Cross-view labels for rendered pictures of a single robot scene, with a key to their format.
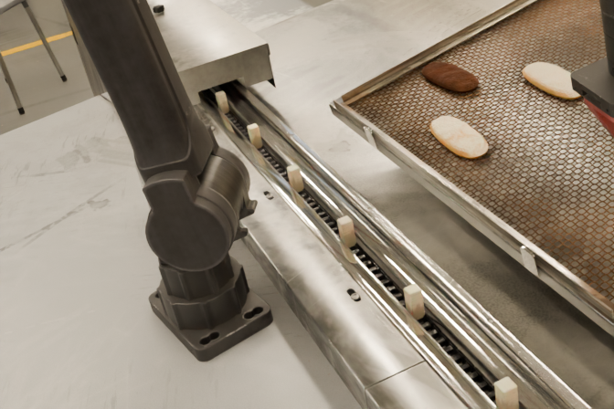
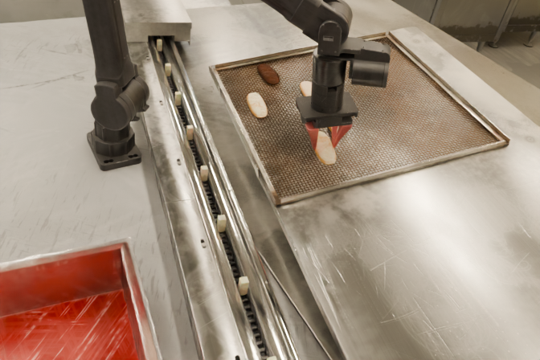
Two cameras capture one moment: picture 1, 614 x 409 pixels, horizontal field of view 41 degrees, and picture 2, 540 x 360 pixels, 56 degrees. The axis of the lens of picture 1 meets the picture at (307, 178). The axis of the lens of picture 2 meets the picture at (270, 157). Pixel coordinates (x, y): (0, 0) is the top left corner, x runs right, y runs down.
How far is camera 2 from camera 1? 29 cm
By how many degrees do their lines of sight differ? 9
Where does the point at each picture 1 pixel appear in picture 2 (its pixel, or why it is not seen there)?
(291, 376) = (139, 189)
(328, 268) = (173, 146)
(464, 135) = (259, 105)
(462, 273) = (234, 167)
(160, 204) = (100, 95)
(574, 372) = (257, 222)
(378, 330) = (182, 180)
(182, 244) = (106, 116)
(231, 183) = (138, 95)
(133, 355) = (71, 157)
